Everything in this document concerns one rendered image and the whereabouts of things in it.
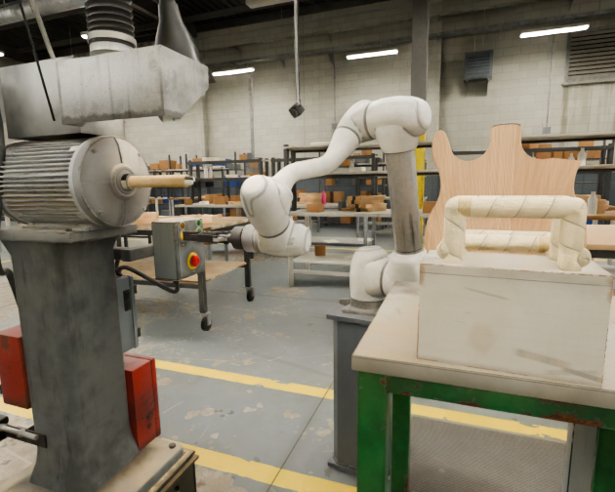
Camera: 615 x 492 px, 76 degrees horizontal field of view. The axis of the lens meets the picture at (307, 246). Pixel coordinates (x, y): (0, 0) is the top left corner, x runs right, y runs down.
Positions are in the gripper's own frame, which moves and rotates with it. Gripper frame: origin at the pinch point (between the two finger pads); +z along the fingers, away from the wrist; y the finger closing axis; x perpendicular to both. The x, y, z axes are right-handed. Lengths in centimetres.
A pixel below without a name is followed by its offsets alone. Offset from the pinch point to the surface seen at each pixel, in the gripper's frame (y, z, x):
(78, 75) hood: -38, 0, 42
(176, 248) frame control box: -3.2, 4.5, -3.9
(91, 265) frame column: -22.1, 21.1, -6.7
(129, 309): -6.1, 24.0, -26.2
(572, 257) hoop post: -42, -98, 5
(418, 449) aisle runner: 64, -71, -107
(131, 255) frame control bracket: -13.1, 14.1, -4.9
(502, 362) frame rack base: -42, -90, -12
